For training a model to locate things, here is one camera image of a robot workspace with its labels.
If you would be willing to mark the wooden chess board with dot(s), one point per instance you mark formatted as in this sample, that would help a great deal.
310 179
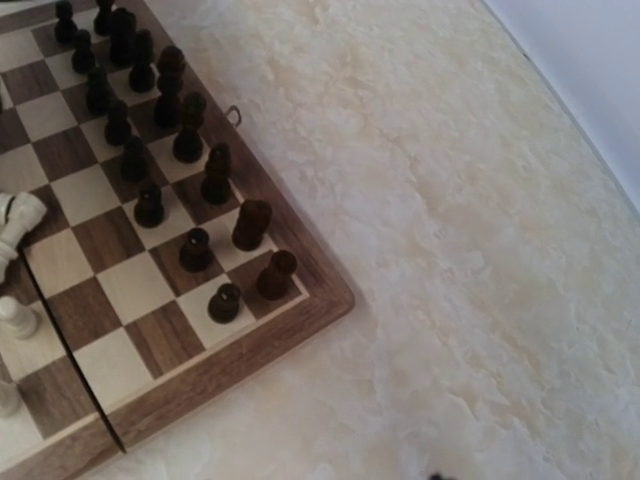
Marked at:
80 408

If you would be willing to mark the white chess knight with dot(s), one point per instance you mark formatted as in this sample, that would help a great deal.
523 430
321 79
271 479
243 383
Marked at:
20 214

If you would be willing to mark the black chess pieces row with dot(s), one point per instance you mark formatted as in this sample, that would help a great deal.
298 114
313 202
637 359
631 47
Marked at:
128 246

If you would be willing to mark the white chess pawn standing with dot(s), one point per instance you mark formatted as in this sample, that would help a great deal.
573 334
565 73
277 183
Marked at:
17 319

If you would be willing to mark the white chess pawn lower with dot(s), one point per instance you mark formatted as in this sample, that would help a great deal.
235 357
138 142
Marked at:
10 399

